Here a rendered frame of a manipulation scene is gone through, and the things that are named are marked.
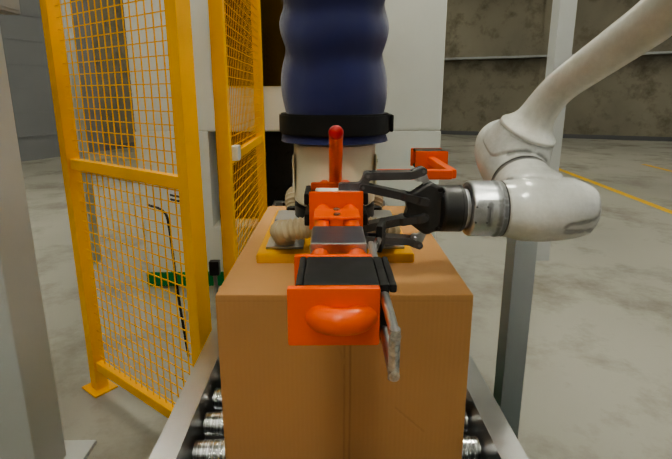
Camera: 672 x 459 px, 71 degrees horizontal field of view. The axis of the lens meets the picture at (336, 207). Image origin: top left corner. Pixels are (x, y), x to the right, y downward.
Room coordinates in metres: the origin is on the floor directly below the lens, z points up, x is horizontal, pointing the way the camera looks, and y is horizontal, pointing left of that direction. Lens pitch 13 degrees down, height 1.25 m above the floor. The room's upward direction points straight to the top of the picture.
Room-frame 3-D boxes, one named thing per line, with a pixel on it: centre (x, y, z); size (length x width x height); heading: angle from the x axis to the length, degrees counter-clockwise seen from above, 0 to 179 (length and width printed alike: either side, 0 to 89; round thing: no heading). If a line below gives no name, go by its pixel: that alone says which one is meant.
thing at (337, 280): (0.39, 0.00, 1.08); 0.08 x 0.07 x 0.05; 1
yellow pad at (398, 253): (0.99, -0.09, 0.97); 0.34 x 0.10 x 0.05; 1
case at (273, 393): (0.98, -0.01, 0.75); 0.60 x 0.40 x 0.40; 0
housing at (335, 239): (0.52, 0.00, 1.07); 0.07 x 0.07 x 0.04; 1
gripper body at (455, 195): (0.73, -0.16, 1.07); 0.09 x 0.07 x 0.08; 91
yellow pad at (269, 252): (0.99, 0.10, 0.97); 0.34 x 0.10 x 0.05; 1
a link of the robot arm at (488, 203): (0.73, -0.23, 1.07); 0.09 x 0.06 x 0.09; 1
